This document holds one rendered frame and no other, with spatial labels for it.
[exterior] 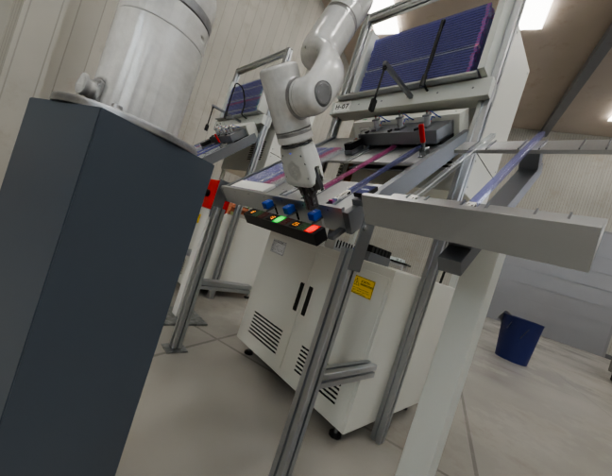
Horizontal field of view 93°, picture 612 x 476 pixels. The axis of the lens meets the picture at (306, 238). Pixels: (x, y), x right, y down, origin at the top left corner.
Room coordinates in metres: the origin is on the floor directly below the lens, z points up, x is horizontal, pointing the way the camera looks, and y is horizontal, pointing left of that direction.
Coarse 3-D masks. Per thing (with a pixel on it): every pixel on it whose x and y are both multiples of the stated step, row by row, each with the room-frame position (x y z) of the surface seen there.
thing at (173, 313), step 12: (216, 180) 1.54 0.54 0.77; (204, 204) 1.58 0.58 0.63; (228, 204) 1.59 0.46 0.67; (204, 216) 1.59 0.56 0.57; (204, 228) 1.57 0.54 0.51; (192, 252) 1.59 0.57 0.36; (192, 264) 1.57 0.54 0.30; (180, 288) 1.59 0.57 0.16; (180, 300) 1.57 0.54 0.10; (168, 312) 1.60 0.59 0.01; (168, 324) 1.46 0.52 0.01; (192, 324) 1.54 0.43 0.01; (204, 324) 1.59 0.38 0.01
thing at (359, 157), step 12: (324, 144) 1.50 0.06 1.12; (336, 144) 1.43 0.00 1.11; (432, 144) 1.07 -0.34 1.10; (336, 156) 1.25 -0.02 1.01; (348, 156) 1.20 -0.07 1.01; (360, 156) 1.16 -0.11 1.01; (372, 156) 1.12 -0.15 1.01; (384, 156) 1.09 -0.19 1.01; (396, 156) 1.05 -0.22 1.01; (348, 168) 1.22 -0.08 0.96; (372, 168) 1.13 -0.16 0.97; (396, 168) 1.06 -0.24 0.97
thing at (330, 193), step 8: (288, 184) 1.07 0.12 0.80; (336, 184) 0.95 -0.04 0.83; (344, 184) 0.93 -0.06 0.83; (352, 184) 0.91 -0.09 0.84; (368, 184) 0.88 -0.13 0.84; (376, 184) 0.86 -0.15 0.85; (272, 192) 1.04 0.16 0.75; (280, 192) 1.02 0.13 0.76; (288, 192) 0.99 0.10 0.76; (296, 192) 0.98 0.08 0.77; (320, 192) 0.91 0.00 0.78; (328, 192) 0.91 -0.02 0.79; (336, 192) 0.89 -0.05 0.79; (320, 200) 0.86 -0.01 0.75; (328, 200) 0.85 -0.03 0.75; (344, 200) 0.82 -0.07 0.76
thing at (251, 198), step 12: (228, 192) 1.18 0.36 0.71; (240, 192) 1.10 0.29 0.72; (252, 192) 1.02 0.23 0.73; (240, 204) 1.15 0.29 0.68; (252, 204) 1.07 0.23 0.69; (276, 204) 0.95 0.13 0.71; (300, 204) 0.85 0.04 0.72; (324, 204) 0.77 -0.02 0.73; (300, 216) 0.88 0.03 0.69; (324, 216) 0.79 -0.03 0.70; (336, 216) 0.75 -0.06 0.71; (336, 228) 0.78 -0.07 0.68
